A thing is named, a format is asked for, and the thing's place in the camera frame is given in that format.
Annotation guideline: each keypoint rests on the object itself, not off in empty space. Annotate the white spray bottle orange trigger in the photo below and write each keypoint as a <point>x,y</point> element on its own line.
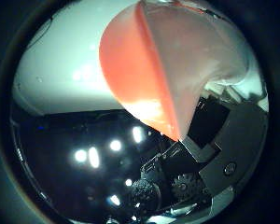
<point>130,62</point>

